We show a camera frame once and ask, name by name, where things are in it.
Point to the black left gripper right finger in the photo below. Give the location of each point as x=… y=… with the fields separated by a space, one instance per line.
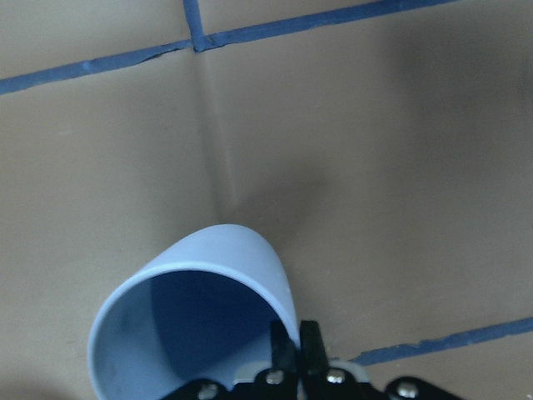
x=313 y=352

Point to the blue plastic cup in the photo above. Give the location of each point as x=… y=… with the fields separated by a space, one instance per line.
x=201 y=309

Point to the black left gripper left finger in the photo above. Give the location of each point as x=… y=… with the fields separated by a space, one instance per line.
x=283 y=349

